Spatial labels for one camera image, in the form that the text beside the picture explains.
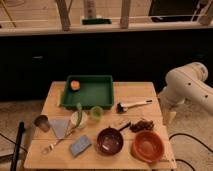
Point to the green plastic tray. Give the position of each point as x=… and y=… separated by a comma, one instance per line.
x=95, y=90

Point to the silver fork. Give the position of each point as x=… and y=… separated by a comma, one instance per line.
x=51, y=146

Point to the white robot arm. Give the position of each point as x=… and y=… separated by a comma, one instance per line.
x=185, y=82

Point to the purple bowl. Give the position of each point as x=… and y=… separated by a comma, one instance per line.
x=109, y=141

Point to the dark spatula utensil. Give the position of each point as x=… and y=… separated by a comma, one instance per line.
x=119, y=126

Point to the brown metal cup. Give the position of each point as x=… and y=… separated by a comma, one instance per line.
x=42, y=123

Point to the blue sponge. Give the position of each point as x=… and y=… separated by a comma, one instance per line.
x=80, y=145

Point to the orange fruit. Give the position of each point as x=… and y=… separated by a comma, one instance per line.
x=75, y=85

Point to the black pole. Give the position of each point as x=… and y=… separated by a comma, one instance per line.
x=15, y=156

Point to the green leaf vegetable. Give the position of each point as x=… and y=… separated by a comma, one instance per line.
x=79, y=114

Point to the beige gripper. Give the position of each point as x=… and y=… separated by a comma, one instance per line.
x=168, y=114

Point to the green block on shelf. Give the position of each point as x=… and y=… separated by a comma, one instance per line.
x=96, y=21

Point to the orange bowl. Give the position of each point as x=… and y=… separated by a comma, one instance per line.
x=147, y=146

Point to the grey triangular cloth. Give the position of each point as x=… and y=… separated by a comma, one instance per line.
x=59, y=127

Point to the dark brown crumpled item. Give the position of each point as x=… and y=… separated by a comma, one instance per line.
x=142, y=125

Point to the small green cup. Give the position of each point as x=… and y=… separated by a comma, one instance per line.
x=96, y=113

